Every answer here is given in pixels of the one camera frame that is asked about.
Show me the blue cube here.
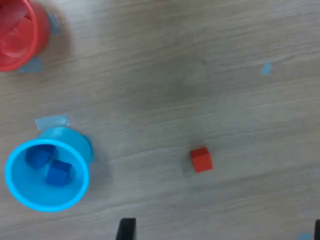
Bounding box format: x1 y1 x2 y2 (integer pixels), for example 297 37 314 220
24 144 56 170
44 159 73 187

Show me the red cube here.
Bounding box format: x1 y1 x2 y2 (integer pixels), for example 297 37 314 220
13 9 35 38
189 146 214 173

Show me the blue plastic cup bin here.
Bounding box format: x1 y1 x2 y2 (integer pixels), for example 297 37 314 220
4 126 94 213

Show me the red plastic cup bin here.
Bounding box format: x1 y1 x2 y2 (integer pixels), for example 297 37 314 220
0 0 51 73

